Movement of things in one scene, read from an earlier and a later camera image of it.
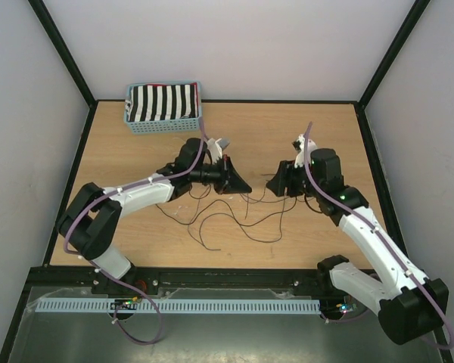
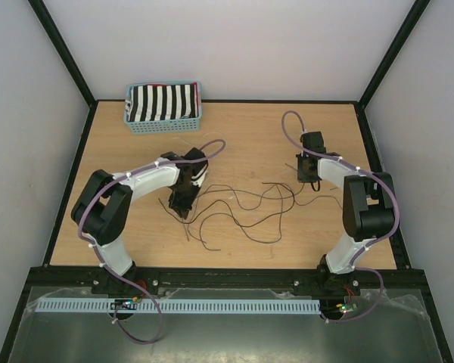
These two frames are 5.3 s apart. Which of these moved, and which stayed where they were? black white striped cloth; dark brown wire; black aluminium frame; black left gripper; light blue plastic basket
Moved: dark brown wire; black left gripper
Stayed: black aluminium frame; black white striped cloth; light blue plastic basket
